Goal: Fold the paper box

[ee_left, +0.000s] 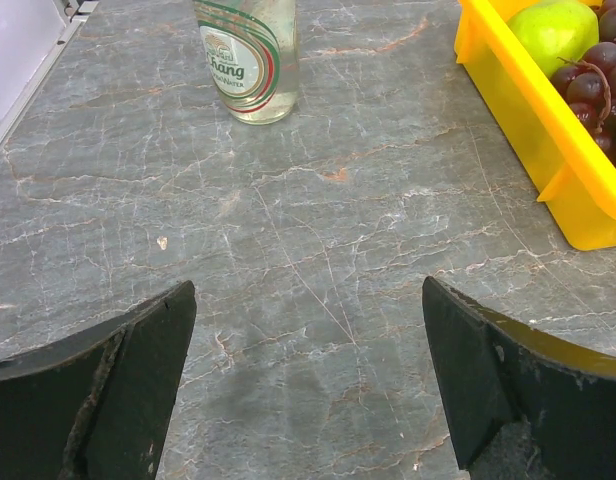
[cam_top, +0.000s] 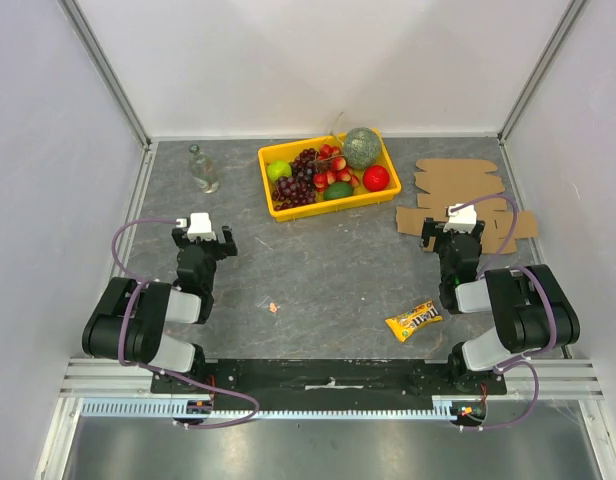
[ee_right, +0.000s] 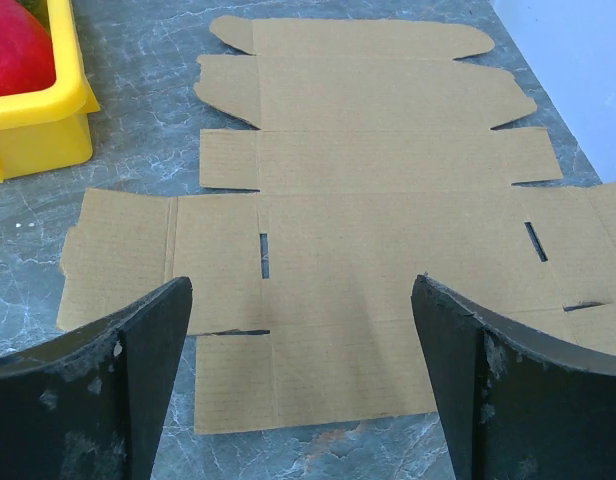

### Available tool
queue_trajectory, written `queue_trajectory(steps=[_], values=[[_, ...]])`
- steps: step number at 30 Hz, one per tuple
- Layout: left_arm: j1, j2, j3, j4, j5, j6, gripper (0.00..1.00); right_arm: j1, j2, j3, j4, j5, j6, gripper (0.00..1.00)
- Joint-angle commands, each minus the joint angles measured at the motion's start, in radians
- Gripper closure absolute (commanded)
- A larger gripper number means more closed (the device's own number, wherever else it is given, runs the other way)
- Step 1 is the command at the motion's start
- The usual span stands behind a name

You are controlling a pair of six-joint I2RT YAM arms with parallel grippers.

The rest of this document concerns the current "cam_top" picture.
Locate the brown cardboard box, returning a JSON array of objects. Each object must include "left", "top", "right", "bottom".
[{"left": 396, "top": 158, "right": 513, "bottom": 254}]

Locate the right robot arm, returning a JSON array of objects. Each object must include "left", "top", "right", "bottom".
[{"left": 421, "top": 217, "right": 580, "bottom": 394}]

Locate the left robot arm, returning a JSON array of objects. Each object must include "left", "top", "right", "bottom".
[{"left": 82, "top": 226, "right": 238, "bottom": 393}]

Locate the clear glass bottle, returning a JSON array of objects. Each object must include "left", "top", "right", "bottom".
[{"left": 189, "top": 144, "right": 219, "bottom": 194}]

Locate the red apple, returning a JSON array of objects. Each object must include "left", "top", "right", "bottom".
[{"left": 362, "top": 165, "right": 390, "bottom": 192}]

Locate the dark purple grape bunch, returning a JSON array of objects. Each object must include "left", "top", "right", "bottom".
[{"left": 271, "top": 148, "right": 317, "bottom": 211}]

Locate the green apple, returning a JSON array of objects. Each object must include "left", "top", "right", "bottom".
[{"left": 266, "top": 161, "right": 293, "bottom": 182}]

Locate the yellow candy bag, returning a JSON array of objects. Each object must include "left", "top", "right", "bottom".
[{"left": 385, "top": 300, "right": 443, "bottom": 343}]

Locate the yellow plastic tray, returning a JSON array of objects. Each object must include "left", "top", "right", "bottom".
[{"left": 258, "top": 129, "right": 402, "bottom": 222}]

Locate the green lime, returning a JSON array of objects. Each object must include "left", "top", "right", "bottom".
[{"left": 323, "top": 182, "right": 354, "bottom": 201}]

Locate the green netted melon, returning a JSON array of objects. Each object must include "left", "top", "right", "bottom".
[{"left": 342, "top": 127, "right": 382, "bottom": 170}]

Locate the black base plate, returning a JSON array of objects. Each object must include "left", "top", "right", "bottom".
[{"left": 150, "top": 357, "right": 508, "bottom": 397}]

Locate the grey slotted cable duct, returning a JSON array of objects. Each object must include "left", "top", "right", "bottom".
[{"left": 81, "top": 395, "right": 491, "bottom": 419}]

